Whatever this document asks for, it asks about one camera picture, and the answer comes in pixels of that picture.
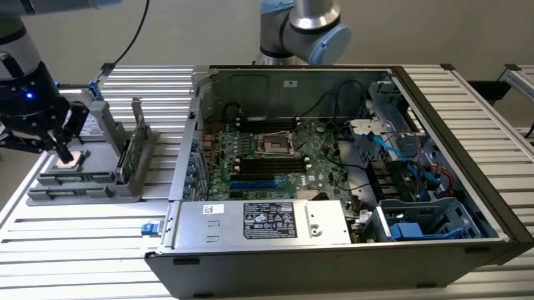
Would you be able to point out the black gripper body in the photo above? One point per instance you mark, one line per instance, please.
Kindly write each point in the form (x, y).
(29, 106)

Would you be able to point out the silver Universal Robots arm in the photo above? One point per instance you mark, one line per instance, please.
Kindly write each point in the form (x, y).
(309, 18)

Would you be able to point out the black RAM slot bank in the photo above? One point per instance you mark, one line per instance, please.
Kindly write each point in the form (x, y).
(272, 165)
(267, 122)

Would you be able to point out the silver hard disk with label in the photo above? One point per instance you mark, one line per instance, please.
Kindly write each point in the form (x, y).
(92, 126)

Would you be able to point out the CPU chip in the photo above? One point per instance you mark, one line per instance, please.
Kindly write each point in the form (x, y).
(75, 159)

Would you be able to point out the blue disk carrier clip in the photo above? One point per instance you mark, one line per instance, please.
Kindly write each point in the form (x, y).
(94, 90)

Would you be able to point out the thin black disk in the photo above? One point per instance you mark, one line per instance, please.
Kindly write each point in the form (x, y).
(122, 165)

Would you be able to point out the green graphics card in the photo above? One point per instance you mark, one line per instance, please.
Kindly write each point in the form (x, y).
(134, 150)

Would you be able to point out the grey parts rack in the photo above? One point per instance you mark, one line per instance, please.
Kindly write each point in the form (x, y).
(138, 162)

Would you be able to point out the blue case latch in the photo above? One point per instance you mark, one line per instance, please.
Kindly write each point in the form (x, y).
(151, 228)

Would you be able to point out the green motherboard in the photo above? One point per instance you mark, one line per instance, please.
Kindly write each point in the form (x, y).
(234, 147)

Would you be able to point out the black expansion slot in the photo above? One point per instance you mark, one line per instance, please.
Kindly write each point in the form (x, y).
(252, 177)

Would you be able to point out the CPU socket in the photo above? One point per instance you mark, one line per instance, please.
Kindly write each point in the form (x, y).
(271, 144)

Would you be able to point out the blue expansion slot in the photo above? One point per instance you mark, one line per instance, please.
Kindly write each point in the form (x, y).
(254, 185)

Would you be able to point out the silver power supply unit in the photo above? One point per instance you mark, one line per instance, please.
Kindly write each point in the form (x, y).
(234, 231)

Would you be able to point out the silver chipset heatsink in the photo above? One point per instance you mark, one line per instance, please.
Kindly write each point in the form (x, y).
(306, 195)

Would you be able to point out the open black PC case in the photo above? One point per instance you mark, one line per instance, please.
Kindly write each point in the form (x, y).
(317, 268)

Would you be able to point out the metal disk bay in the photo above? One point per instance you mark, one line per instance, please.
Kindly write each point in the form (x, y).
(383, 103)

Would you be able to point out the black fan shroud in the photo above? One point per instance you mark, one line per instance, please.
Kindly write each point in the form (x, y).
(387, 178)

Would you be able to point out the grey drive cage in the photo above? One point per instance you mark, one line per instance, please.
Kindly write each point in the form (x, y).
(417, 209)

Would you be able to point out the neighbouring metal slat table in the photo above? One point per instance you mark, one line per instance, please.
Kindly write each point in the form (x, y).
(519, 81)

